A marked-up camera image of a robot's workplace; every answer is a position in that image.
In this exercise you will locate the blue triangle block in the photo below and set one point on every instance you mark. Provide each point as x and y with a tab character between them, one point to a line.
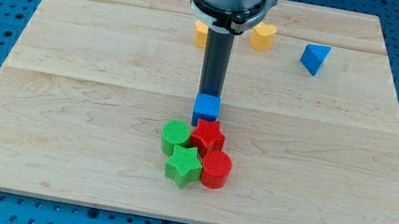
313	57

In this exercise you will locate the blue cube block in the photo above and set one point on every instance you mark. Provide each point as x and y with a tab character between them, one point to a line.
206	107

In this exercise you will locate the red star block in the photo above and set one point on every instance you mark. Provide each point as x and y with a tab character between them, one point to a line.
207	137

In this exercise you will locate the green cylinder block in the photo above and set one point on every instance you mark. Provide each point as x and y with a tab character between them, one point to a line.
174	132

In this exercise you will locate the green star block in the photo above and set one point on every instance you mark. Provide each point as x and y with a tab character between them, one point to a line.
183	166

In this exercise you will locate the red cylinder block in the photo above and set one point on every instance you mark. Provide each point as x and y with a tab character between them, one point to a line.
216	168

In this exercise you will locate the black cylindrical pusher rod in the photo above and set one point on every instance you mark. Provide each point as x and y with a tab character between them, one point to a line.
215	62

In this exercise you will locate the yellow block behind rod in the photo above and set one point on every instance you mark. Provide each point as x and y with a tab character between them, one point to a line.
200	34

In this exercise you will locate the yellow heart block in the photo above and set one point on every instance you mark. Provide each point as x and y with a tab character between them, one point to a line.
262	36

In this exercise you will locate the wooden board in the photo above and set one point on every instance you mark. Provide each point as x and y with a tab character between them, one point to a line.
89	84

